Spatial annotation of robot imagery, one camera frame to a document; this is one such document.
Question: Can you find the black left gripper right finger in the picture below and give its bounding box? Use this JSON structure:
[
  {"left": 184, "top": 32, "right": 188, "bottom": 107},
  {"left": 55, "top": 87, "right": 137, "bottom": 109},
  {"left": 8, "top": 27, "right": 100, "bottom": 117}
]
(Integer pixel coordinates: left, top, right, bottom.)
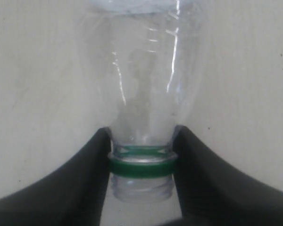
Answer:
[{"left": 173, "top": 126, "right": 283, "bottom": 226}]

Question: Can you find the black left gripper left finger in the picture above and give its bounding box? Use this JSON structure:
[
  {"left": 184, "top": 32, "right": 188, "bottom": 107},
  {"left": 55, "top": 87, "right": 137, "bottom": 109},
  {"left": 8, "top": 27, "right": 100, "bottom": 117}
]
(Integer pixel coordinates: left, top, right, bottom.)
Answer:
[{"left": 0, "top": 129, "right": 110, "bottom": 226}]

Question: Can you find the clear plastic bottle green label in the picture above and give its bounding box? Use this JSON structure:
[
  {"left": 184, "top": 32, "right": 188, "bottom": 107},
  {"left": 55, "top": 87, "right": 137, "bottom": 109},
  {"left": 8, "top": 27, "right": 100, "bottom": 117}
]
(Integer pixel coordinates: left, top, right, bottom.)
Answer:
[{"left": 76, "top": 0, "right": 212, "bottom": 202}]

